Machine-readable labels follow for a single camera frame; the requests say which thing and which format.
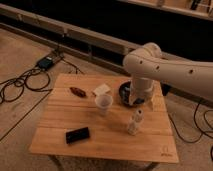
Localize black bowl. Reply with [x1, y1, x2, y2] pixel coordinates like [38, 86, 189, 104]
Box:
[118, 81, 146, 107]

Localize brown food piece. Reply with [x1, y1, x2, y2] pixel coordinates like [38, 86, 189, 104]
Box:
[70, 87, 86, 98]

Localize white paper napkin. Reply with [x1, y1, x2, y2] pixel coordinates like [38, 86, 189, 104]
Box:
[93, 84, 110, 96]

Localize translucent plastic cup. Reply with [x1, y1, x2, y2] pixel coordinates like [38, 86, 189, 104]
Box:
[95, 94, 113, 115]

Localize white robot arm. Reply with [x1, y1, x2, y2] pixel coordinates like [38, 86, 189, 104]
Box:
[123, 43, 213, 105]

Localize black power adapter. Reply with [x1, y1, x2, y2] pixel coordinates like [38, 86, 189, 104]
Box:
[36, 57, 54, 71]

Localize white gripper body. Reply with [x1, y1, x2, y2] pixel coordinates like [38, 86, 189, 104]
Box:
[130, 77, 154, 100]

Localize black floor cable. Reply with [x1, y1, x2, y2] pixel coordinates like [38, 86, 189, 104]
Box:
[0, 66, 53, 105]

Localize wooden table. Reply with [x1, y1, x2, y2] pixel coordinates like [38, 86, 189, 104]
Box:
[30, 74, 179, 163]

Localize black rectangular box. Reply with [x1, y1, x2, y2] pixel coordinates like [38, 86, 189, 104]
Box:
[65, 127, 90, 144]

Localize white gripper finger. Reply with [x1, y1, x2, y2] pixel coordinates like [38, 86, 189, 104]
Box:
[129, 93, 137, 105]
[147, 97, 154, 111]

